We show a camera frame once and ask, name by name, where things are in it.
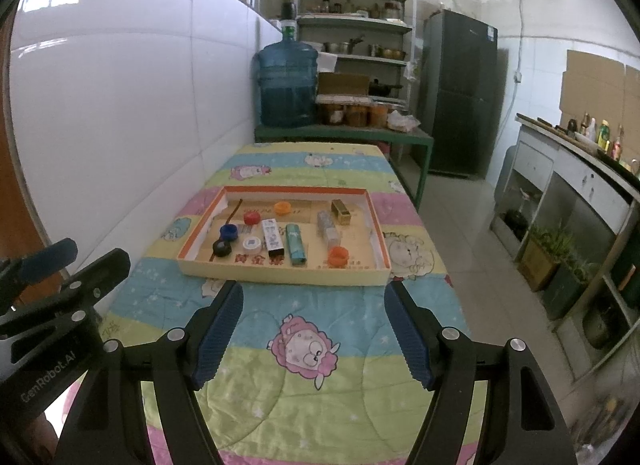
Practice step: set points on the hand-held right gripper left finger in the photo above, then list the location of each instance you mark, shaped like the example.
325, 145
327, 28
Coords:
220, 335

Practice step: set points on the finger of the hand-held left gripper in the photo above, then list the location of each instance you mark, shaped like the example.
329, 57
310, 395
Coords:
107, 270
45, 260

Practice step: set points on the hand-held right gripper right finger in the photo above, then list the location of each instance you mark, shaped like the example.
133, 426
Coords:
410, 335

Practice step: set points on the black bottle cap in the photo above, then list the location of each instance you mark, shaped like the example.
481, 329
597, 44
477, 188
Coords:
221, 247

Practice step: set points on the white bottle cap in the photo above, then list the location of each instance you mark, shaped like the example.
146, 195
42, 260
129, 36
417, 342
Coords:
251, 243

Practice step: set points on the blue bottle cap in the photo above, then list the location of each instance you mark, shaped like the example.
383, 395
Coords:
228, 232

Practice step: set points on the orange bottle cap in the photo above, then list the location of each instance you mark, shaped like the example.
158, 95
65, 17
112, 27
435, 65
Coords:
338, 256
283, 207

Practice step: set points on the white and black long box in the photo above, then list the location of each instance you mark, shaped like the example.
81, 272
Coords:
272, 235

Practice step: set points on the teal slim box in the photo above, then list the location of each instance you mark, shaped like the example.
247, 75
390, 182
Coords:
295, 245

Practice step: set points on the red bottle cap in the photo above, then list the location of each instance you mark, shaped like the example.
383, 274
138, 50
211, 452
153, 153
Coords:
252, 217

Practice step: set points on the clear plastic box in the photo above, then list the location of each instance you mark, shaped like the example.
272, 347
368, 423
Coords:
328, 230

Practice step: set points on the gold rectangular box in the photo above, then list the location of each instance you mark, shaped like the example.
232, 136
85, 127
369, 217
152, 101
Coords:
341, 212

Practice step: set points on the orange-rimmed cardboard box tray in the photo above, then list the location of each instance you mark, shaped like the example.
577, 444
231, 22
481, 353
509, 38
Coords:
305, 212

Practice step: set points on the person's left forearm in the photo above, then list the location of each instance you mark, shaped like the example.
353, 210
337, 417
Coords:
42, 440

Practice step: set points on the brown wooden door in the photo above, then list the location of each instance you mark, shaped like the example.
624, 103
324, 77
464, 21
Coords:
20, 205

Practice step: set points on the plant in yellow pot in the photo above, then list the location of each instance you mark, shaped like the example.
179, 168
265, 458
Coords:
540, 262

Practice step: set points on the black cooking pot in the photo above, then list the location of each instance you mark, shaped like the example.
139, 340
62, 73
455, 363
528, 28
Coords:
516, 225

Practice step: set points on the plant in dark pot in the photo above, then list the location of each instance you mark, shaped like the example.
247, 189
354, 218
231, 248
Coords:
567, 292

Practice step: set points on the grey gas cylinder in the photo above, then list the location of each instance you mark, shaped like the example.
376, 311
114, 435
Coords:
505, 172

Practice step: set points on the dark metal pot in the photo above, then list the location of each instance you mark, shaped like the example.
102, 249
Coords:
602, 329

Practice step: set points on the green metal bench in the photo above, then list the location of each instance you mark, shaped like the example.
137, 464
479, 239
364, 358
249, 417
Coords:
340, 134

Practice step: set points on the crumpled plastic bag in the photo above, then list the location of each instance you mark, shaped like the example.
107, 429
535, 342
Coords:
404, 121

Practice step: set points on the amber food jar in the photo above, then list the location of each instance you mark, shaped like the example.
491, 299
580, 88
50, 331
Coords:
380, 117
332, 115
358, 116

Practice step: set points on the grey kitchen counter cabinet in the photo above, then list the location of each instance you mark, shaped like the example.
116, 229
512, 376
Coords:
575, 170

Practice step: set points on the dark green refrigerator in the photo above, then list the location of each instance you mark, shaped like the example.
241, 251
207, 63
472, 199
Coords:
457, 95

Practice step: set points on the black frying pan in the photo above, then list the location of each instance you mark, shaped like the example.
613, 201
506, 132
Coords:
385, 89

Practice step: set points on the blue water jug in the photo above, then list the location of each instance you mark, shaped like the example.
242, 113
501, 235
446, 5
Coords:
287, 90

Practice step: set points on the brown cardboard box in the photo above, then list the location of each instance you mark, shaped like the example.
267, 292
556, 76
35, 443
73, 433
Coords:
342, 84

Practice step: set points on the dark condiment bottle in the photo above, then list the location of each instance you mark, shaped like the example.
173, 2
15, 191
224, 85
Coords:
584, 125

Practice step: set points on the white condiment bottle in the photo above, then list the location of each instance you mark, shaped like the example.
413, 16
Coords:
592, 130

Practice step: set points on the yellow-green condiment bottle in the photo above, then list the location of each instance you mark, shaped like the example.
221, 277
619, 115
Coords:
604, 135

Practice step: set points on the brass bowl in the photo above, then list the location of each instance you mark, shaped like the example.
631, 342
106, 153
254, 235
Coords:
393, 53

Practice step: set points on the red condiment bottle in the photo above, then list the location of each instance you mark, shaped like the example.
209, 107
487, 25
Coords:
618, 144

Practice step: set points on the white plastic container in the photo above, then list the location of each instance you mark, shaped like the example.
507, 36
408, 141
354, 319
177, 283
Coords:
327, 62

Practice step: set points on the cardboard sheet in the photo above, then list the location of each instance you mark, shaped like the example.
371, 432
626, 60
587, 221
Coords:
595, 87

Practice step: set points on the glass jar with lid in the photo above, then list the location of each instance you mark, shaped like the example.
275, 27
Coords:
446, 1

